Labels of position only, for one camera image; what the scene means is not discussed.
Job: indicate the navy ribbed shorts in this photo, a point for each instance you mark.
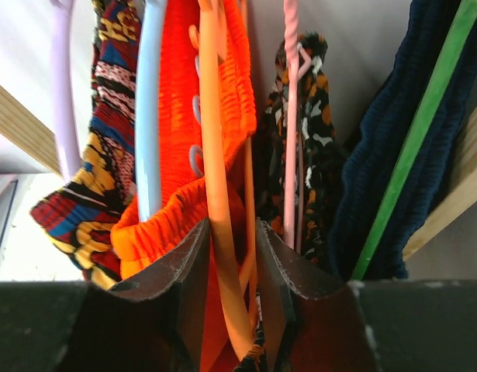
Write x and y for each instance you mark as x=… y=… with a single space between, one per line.
x=384 y=128

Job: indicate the orange hanger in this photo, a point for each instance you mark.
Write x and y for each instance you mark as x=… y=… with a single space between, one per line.
x=210 y=40

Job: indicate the lilac hanger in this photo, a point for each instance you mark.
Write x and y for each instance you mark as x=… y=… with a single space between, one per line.
x=61 y=91

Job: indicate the pink hanger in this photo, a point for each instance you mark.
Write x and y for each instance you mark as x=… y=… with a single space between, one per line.
x=298 y=61

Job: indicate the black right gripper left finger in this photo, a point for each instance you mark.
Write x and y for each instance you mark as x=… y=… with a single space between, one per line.
x=152 y=321

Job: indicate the light blue hanger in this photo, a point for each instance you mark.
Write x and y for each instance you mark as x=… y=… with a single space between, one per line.
x=147 y=143

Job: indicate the comic print shorts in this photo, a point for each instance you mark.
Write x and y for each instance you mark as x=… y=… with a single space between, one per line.
x=78 y=217

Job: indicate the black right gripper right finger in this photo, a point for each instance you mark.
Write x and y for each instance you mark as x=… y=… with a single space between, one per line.
x=311 y=320

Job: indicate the camouflage print shorts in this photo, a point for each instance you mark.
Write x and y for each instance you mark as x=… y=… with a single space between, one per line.
x=318 y=167

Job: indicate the wooden clothes rack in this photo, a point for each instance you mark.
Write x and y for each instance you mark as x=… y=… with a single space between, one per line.
x=28 y=133

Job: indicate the orange shorts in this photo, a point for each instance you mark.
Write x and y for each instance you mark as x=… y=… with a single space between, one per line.
x=139 y=244

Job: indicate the green hanger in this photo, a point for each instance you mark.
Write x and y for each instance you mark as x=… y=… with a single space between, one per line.
x=444 y=67

